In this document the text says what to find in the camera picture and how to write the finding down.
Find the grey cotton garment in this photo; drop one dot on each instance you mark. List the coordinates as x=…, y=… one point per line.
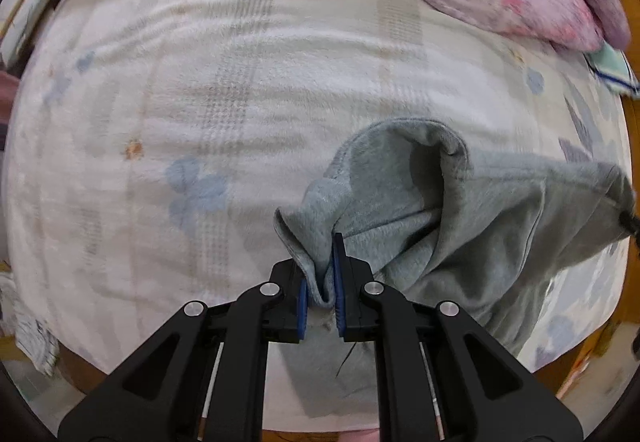
x=475, y=222

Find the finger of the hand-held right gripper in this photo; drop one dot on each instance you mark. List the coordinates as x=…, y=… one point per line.
x=628, y=221

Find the white printed fleece blanket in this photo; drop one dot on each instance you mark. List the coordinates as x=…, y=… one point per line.
x=225, y=97

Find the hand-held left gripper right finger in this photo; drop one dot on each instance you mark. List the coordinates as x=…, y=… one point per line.
x=340, y=297

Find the green white striped cloth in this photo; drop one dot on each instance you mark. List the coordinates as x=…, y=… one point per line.
x=612, y=65

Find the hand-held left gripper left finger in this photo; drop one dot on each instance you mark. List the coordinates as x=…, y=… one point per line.
x=302, y=309

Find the white patterned cloth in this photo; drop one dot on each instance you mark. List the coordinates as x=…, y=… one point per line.
x=35, y=337

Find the wooden bed frame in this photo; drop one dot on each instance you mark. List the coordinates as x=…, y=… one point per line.
x=595, y=357

